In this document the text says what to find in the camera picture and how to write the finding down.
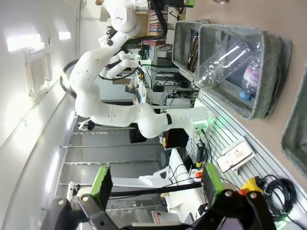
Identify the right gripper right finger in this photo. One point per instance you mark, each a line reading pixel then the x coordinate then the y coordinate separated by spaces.
pixel 212 184

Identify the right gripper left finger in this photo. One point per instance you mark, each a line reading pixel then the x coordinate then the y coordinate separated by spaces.
pixel 100 189

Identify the pink label plastic bottle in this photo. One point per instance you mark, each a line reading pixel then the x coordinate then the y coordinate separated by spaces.
pixel 251 76

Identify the clear plastic bottle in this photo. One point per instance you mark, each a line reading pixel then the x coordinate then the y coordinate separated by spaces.
pixel 220 67

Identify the brown glass beer bottle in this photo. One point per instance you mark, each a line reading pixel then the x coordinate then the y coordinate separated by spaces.
pixel 193 55

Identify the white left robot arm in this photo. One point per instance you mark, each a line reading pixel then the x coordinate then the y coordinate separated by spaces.
pixel 112 115

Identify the grey fabric can basket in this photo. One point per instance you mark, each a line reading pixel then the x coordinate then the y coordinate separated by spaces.
pixel 297 134

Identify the grey fabric plastic basket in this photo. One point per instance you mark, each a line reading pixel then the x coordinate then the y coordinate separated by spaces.
pixel 271 72

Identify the grey fabric bottle basket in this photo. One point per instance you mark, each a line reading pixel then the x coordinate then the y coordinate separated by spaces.
pixel 182 48

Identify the smartphone on white stand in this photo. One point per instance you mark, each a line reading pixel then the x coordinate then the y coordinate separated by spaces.
pixel 236 155

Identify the yellow emergency stop box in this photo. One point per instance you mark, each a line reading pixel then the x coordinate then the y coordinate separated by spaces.
pixel 251 185

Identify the metal equipment rack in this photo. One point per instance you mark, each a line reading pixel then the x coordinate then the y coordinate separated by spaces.
pixel 153 72

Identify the white ceiling air conditioner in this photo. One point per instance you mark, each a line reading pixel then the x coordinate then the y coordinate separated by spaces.
pixel 38 72

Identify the ceiling light panel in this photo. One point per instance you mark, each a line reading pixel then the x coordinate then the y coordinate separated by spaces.
pixel 64 35
pixel 22 42

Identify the patterned fabric pile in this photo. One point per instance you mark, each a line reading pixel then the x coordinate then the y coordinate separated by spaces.
pixel 157 24

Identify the brown cardboard box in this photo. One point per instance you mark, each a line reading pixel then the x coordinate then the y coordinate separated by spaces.
pixel 143 24

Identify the grey ribbed aluminium table rail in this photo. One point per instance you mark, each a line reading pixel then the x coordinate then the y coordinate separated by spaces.
pixel 230 129

